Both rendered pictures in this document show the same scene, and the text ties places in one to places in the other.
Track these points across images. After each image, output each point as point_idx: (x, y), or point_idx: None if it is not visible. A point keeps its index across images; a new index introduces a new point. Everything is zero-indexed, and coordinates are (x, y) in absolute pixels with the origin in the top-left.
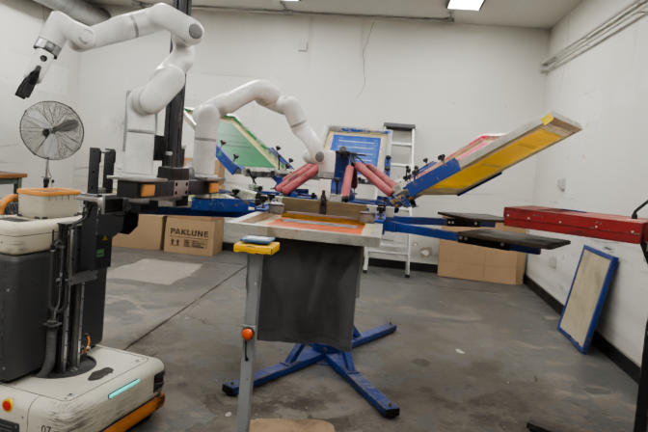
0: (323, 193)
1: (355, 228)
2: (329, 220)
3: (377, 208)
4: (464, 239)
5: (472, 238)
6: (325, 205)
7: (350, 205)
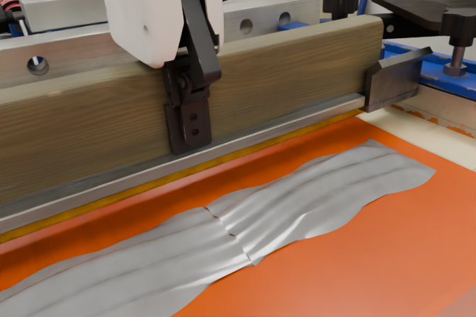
0: (193, 12)
1: (424, 171)
2: (222, 156)
3: (468, 27)
4: (385, 31)
5: (405, 25)
6: (207, 95)
7: (321, 45)
